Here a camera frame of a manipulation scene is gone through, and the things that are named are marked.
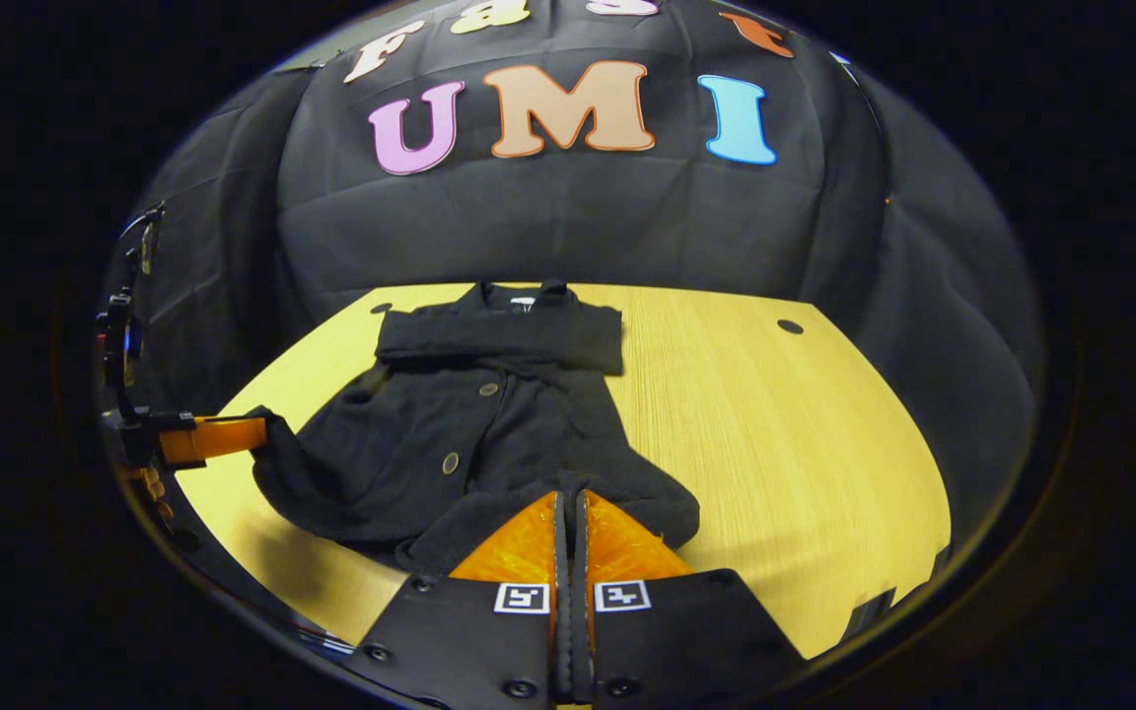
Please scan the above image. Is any black jacket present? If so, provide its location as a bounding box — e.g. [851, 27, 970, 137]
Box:
[252, 279, 702, 578]

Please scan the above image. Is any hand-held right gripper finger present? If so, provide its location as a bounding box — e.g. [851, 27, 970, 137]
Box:
[573, 490, 806, 706]
[346, 490, 574, 706]

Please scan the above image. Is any black backdrop cloth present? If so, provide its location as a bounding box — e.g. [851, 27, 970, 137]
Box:
[100, 0, 1042, 593]

